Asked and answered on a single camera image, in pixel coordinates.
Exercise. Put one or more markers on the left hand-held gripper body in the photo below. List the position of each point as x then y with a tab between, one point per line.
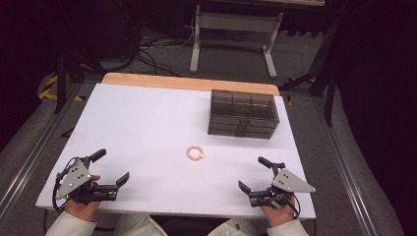
73	178

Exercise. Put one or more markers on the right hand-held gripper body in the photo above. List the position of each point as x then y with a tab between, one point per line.
288	183

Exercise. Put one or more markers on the smoky clear drawer storage box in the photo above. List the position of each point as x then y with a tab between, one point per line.
242	113

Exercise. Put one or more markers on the person's left hand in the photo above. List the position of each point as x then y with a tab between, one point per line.
82	210

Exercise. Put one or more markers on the person's right hand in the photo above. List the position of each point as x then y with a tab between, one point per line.
278	214

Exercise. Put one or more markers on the white table cover board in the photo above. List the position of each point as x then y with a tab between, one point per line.
147	131

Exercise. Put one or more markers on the black metal stand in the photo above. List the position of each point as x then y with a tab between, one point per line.
60	82
329	85

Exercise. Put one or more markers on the yellow black floor tape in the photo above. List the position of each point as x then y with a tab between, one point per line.
49	88

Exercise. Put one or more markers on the wooden table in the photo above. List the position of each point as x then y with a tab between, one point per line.
183	82

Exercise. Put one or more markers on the aluminium floor rail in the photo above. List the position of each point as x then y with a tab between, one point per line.
29	154
347	170

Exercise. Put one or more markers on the white metal desk frame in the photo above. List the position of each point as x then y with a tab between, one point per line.
234	23

